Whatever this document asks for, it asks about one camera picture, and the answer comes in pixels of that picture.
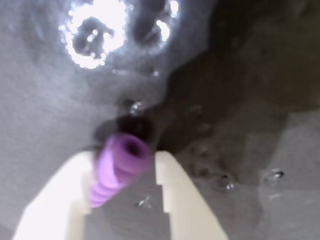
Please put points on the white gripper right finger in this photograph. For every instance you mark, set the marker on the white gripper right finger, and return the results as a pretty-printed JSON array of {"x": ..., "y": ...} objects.
[{"x": 185, "y": 200}]

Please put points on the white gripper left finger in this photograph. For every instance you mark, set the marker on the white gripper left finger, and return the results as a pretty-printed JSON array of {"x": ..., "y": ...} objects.
[{"x": 50, "y": 200}]

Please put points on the black table mat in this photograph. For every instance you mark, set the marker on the black table mat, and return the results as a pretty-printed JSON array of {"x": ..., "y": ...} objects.
[{"x": 62, "y": 105}]

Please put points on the purple ribbed pen grip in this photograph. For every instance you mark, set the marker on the purple ribbed pen grip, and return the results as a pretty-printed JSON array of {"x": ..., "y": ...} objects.
[{"x": 117, "y": 165}]

